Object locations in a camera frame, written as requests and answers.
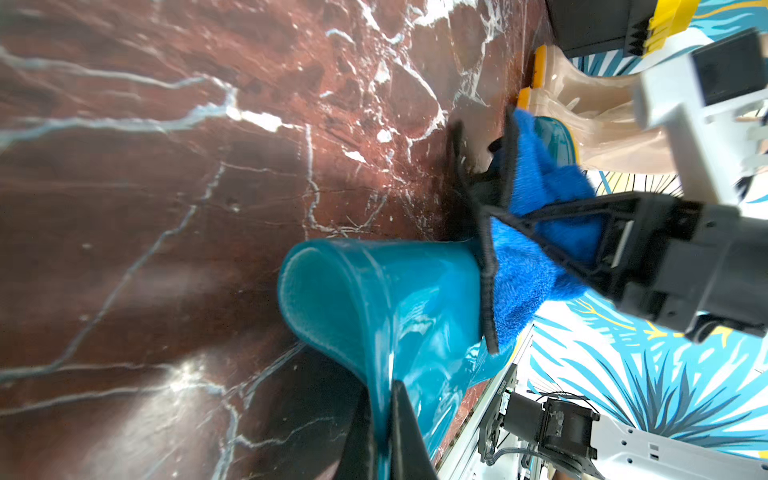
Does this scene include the aluminium front rail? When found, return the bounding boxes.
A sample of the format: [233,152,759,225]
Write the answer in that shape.
[435,326,533,479]

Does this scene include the blue grey cloth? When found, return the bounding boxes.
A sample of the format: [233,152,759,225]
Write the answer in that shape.
[447,107,595,355]

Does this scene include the yellow black toolbox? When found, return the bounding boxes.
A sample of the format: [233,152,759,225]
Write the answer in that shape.
[546,0,700,58]

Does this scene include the beige boot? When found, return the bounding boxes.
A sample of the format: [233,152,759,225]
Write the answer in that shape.
[519,45,638,121]
[517,88,676,175]

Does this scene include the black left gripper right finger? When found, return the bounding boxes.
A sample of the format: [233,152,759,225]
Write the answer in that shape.
[390,380,438,480]

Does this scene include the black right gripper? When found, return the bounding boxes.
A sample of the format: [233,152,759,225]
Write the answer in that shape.
[486,192,767,343]

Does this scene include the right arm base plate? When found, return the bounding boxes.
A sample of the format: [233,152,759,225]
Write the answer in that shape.
[477,363,517,466]

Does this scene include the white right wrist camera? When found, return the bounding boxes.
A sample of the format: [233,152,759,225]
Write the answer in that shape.
[633,28,767,206]

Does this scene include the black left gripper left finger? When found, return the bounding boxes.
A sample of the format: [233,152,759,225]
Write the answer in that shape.
[333,389,378,480]

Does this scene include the teal rubber boot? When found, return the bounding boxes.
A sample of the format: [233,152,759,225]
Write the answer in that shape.
[277,115,583,480]

